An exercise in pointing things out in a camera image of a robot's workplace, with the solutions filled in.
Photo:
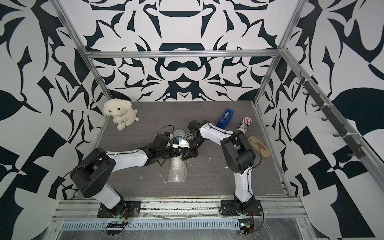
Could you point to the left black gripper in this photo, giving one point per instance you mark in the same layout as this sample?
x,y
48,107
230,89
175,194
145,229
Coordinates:
x,y
175,151

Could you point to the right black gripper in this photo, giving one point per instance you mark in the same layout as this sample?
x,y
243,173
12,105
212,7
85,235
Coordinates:
x,y
186,151

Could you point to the clear bubble wrap sheet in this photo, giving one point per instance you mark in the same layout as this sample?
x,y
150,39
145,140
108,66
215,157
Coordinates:
x,y
178,170

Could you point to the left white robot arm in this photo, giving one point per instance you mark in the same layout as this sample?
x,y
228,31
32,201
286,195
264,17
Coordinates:
x,y
92,174

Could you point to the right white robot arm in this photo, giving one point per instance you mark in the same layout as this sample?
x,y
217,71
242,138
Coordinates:
x,y
237,151

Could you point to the blue tape dispenser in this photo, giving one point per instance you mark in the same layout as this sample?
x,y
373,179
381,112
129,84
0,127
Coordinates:
x,y
225,119

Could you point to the flag print soda can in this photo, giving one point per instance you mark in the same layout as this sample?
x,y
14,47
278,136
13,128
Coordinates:
x,y
244,125

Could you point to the white plush toy dog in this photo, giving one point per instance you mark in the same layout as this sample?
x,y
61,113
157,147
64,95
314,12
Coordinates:
x,y
122,112

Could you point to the oval wooden block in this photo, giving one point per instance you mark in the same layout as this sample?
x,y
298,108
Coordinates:
x,y
259,147

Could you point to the left electronics board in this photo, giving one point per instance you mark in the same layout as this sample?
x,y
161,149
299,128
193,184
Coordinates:
x,y
115,228

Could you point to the electronics board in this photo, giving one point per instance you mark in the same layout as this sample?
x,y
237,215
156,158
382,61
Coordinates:
x,y
246,226
115,228

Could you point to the right electronics board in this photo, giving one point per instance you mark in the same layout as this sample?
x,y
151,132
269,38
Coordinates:
x,y
246,226

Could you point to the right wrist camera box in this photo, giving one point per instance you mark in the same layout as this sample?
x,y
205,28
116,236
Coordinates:
x,y
180,142

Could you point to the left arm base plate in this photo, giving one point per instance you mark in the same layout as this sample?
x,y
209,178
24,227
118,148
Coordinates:
x,y
124,209

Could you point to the white slotted cable duct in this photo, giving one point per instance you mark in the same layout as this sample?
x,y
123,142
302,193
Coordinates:
x,y
188,224

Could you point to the aluminium frame crossbar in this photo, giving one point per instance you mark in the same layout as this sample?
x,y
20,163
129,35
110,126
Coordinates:
x,y
181,54

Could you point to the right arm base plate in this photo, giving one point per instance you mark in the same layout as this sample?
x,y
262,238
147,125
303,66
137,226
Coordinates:
x,y
236,208

